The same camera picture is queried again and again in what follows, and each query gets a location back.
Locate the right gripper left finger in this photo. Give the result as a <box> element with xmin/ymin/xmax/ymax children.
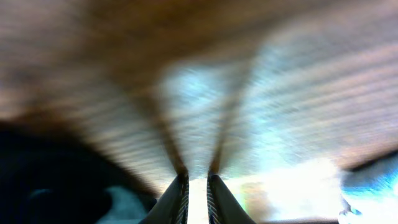
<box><xmin>139</xmin><ymin>174</ymin><xmax>189</xmax><ymax>224</ymax></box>

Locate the black t-shirt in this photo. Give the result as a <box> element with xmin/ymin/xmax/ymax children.
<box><xmin>1</xmin><ymin>123</ymin><xmax>157</xmax><ymax>224</ymax></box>

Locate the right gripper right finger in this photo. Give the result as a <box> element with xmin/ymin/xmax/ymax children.
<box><xmin>206</xmin><ymin>173</ymin><xmax>256</xmax><ymax>224</ymax></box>

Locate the light blue t-shirt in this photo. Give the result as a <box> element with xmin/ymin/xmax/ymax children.
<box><xmin>338</xmin><ymin>155</ymin><xmax>397</xmax><ymax>224</ymax></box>

